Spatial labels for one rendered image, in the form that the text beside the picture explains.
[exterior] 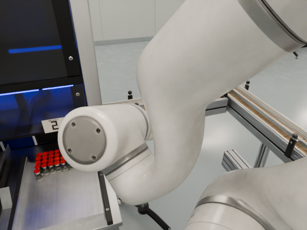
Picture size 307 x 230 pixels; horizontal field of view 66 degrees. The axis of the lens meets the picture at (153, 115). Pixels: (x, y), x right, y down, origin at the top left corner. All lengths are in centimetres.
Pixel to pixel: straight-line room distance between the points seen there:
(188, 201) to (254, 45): 184
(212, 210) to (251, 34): 25
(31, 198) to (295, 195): 83
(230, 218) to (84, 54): 72
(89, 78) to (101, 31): 472
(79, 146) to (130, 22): 544
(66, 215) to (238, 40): 78
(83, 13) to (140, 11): 487
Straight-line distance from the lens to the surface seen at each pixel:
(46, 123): 101
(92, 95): 96
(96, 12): 555
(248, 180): 35
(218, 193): 38
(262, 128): 122
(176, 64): 20
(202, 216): 36
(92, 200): 88
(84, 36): 88
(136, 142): 33
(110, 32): 566
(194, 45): 19
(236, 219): 35
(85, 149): 30
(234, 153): 160
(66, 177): 98
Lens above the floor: 156
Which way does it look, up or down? 33 degrees down
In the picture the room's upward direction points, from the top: straight up
